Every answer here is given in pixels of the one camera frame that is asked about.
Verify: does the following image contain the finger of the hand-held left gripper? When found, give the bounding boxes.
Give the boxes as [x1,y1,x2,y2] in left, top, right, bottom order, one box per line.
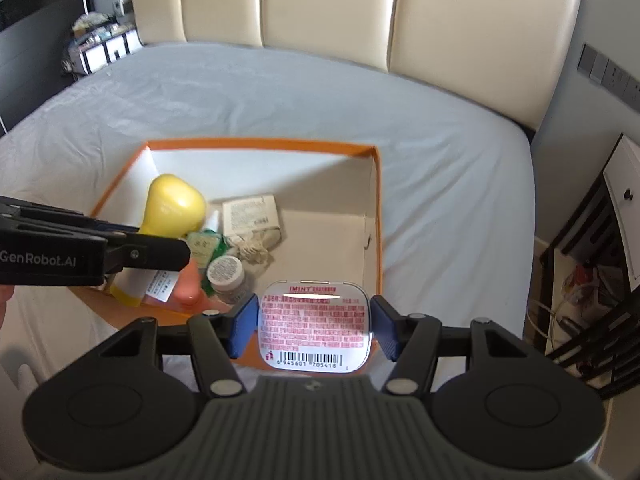
[0,195,144,239]
[102,232,192,276]

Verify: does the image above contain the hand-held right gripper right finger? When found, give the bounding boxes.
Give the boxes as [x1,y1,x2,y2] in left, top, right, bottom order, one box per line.
[370,294,527,396]

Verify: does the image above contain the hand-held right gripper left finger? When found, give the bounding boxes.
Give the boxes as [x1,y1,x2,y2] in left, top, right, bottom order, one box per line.
[99,293,262,397]

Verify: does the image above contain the yellow bottle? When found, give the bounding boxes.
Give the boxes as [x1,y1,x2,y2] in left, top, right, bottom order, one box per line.
[111,173,207,309]

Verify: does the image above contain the small round cosmetic jar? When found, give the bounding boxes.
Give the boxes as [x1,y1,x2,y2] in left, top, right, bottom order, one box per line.
[206,255,249,306]

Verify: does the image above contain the green spray bottle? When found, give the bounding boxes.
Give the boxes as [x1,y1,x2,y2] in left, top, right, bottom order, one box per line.
[185,210,236,275]

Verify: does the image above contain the white tin with red print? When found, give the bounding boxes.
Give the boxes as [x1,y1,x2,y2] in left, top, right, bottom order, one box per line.
[256,279,375,374]

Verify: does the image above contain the beige drawstring pouch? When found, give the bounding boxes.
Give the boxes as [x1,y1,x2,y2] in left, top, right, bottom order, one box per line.
[221,193,284,266]

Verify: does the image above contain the orange cardboard box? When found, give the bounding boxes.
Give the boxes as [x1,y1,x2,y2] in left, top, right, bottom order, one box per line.
[70,137,385,370]

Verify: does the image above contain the bed with grey sheet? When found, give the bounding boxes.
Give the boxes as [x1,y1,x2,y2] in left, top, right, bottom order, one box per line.
[0,42,537,461]

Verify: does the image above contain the cluttered white bedside table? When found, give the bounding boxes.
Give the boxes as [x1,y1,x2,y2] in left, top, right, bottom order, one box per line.
[60,0,147,77]

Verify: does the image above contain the black wardrobe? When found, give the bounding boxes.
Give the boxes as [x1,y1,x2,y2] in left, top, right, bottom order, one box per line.
[0,0,90,133]

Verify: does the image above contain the white bedside cabinet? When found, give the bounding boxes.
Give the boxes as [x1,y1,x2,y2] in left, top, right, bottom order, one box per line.
[602,134,640,282]

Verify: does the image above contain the cream padded headboard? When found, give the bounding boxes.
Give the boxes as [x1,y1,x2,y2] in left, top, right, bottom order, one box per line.
[129,0,587,132]

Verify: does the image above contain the tangle of cables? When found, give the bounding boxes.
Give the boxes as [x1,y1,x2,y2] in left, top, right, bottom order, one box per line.
[529,259,628,363]

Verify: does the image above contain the black wooden frame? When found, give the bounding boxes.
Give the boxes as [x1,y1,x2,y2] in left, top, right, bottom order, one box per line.
[539,174,640,402]

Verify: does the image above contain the grey wall switch panel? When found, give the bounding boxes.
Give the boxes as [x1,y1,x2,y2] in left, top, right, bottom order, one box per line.
[577,43,640,107]

